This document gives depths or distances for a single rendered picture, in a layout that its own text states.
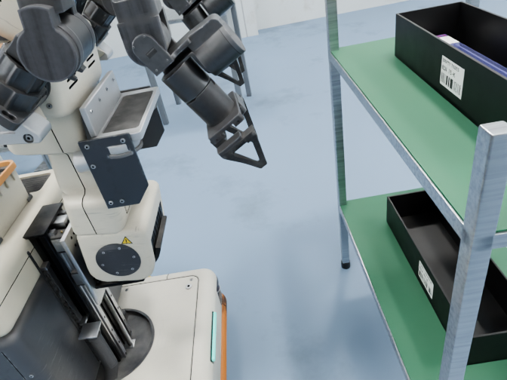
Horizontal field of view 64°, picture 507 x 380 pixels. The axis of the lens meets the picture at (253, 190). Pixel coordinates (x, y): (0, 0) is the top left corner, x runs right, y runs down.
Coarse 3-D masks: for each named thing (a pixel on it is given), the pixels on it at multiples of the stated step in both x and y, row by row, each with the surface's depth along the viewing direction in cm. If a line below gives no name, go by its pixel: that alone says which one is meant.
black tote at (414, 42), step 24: (408, 24) 99; (432, 24) 108; (456, 24) 109; (480, 24) 98; (504, 24) 89; (408, 48) 102; (432, 48) 88; (456, 48) 79; (480, 48) 100; (504, 48) 91; (432, 72) 91; (456, 72) 80; (480, 72) 71; (456, 96) 81; (480, 96) 73; (504, 96) 66; (480, 120) 74; (504, 120) 67
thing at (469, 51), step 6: (438, 36) 106; (444, 36) 106; (450, 42) 101; (456, 42) 100; (462, 48) 96; (468, 48) 96; (468, 54) 93; (474, 54) 92; (480, 54) 92; (480, 60) 89; (486, 60) 88; (492, 60) 88; (492, 66) 85; (498, 66) 85; (504, 72) 82
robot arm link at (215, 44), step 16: (208, 16) 59; (192, 32) 58; (208, 32) 58; (224, 32) 57; (144, 48) 56; (160, 48) 56; (176, 48) 58; (192, 48) 59; (208, 48) 58; (224, 48) 58; (240, 48) 58; (144, 64) 57; (160, 64) 57; (208, 64) 59; (224, 64) 60
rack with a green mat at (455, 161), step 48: (336, 48) 125; (384, 48) 119; (336, 96) 134; (384, 96) 93; (432, 96) 89; (336, 144) 144; (432, 144) 73; (480, 144) 48; (432, 192) 65; (480, 192) 50; (384, 240) 140; (480, 240) 54; (384, 288) 123; (480, 288) 59; (432, 336) 108
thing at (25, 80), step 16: (0, 48) 59; (0, 64) 57; (16, 64) 57; (0, 80) 58; (16, 80) 58; (32, 80) 59; (0, 96) 58; (16, 96) 59; (32, 96) 61; (0, 112) 58; (16, 112) 61; (32, 112) 65; (16, 128) 60
